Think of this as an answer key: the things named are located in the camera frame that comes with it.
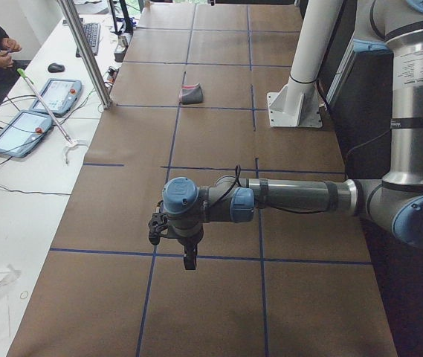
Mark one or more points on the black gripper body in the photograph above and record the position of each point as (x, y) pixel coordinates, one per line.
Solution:
(189, 243)

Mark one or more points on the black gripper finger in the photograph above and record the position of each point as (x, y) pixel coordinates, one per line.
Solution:
(190, 255)

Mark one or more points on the pink and grey towel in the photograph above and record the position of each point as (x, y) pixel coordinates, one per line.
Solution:
(191, 94)

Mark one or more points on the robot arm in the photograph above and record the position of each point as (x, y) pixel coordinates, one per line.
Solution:
(394, 202)

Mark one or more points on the rubber band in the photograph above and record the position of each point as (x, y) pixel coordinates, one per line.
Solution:
(24, 295)

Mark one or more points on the upper teach pendant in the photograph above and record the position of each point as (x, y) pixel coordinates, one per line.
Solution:
(61, 94)

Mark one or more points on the teach pendant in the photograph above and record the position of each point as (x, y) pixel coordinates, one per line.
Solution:
(61, 94)
(23, 133)

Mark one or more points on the lower teach pendant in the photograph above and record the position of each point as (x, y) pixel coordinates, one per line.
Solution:
(23, 133)

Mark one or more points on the black computer mouse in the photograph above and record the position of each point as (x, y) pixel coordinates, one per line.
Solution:
(56, 68)

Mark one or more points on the black keyboard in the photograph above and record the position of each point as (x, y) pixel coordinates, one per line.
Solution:
(92, 34)

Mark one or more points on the green handled grabber stick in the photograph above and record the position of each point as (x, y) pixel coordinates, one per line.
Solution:
(71, 143)

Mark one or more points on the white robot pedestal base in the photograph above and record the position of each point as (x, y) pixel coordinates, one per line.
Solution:
(296, 104)

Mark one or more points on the aluminium frame post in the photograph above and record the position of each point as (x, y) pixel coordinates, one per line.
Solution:
(71, 15)

